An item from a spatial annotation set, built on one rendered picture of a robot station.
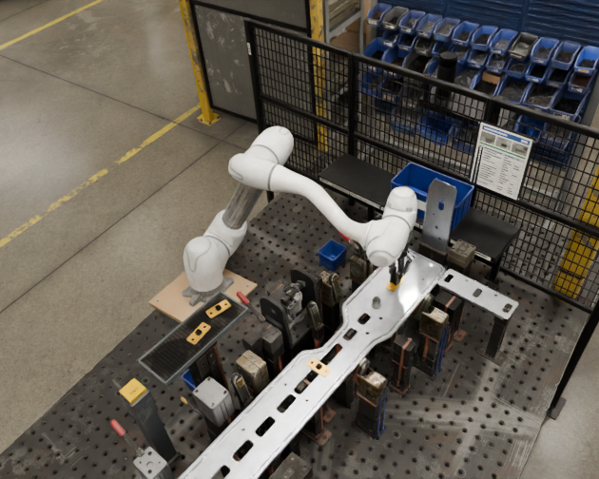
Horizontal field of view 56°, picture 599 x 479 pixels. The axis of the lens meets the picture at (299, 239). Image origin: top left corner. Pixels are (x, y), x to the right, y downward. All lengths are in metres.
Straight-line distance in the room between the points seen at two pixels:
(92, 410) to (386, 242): 1.35
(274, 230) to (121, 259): 1.41
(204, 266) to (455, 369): 1.11
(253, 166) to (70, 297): 2.11
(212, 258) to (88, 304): 1.48
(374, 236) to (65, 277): 2.62
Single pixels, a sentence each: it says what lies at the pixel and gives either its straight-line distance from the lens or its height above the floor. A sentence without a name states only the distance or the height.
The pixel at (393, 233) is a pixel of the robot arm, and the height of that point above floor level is 1.43.
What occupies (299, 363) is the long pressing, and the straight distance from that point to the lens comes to 1.99.
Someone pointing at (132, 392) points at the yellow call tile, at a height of 1.16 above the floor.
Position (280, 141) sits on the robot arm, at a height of 1.45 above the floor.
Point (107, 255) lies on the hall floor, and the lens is 4.03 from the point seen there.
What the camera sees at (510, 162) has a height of 1.32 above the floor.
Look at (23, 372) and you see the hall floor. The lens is 3.63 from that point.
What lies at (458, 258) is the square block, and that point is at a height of 1.03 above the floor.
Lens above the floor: 2.67
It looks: 45 degrees down
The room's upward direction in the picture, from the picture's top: 5 degrees counter-clockwise
